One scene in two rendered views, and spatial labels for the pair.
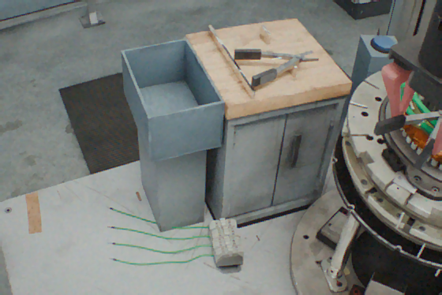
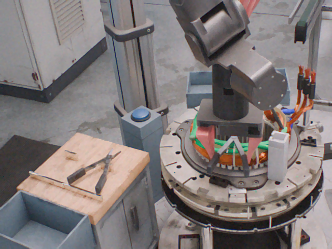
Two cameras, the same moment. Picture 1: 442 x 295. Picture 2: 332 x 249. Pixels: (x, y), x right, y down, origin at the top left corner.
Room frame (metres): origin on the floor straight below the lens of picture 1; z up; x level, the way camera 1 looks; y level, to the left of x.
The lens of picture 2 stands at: (-0.05, 0.24, 1.72)
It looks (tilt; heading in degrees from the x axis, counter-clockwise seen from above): 36 degrees down; 327
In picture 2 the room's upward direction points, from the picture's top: 7 degrees counter-clockwise
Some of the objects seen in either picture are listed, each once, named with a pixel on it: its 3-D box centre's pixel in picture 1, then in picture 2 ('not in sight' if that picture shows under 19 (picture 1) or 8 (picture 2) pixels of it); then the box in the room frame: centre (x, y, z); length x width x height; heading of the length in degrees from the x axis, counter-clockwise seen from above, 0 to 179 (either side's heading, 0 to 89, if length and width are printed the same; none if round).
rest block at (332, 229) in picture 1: (339, 226); (189, 247); (0.58, -0.21, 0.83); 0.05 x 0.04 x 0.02; 141
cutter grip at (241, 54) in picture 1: (247, 54); (76, 175); (0.68, -0.03, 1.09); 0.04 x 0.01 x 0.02; 98
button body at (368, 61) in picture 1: (369, 99); (147, 156); (0.83, -0.28, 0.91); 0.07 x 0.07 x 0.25; 8
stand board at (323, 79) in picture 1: (266, 62); (85, 174); (0.71, -0.06, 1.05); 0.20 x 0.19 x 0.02; 113
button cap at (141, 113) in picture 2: (383, 42); (140, 113); (0.83, -0.28, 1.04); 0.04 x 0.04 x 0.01
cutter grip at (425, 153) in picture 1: (425, 153); (245, 165); (0.41, -0.22, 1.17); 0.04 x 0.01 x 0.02; 143
